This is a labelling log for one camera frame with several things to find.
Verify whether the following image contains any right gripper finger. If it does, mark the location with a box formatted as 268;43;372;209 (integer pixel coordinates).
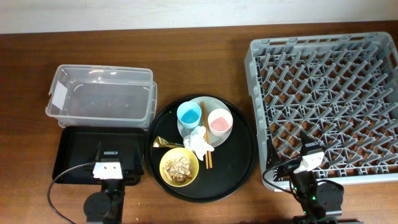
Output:
267;138;280;168
300;131;311;146

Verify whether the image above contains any gold foil wrapper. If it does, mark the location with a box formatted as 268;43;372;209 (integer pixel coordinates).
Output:
152;136;184;149

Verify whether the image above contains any pink cup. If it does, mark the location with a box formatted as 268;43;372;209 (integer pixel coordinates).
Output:
208;109;233;136

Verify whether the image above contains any food scraps pile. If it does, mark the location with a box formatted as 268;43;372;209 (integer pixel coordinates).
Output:
162;157;194;184

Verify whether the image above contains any yellow bowl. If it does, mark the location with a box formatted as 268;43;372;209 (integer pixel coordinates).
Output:
159;147;199;187

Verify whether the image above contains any wooden chopstick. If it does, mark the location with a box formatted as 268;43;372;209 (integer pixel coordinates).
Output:
206;113;213;169
200;101;210;169

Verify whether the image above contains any white tissue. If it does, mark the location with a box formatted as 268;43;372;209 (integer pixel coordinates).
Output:
183;126;215;161

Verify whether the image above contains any blue cup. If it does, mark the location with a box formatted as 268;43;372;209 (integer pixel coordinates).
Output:
177;101;202;129

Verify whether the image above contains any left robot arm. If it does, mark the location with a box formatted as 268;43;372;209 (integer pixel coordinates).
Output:
83;149;125;224

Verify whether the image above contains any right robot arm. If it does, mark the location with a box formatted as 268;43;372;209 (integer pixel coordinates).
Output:
262;131;344;223

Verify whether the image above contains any grey dishwasher rack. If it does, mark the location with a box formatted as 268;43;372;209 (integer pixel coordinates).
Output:
244;32;397;185

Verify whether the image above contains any clear plastic waste bin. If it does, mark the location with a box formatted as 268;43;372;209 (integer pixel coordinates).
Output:
45;64;157;129

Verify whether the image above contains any round black serving tray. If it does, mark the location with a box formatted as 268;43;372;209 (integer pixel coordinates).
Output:
145;95;258;203

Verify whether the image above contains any black rectangular tray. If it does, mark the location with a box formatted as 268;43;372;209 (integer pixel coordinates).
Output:
52;126;146;186

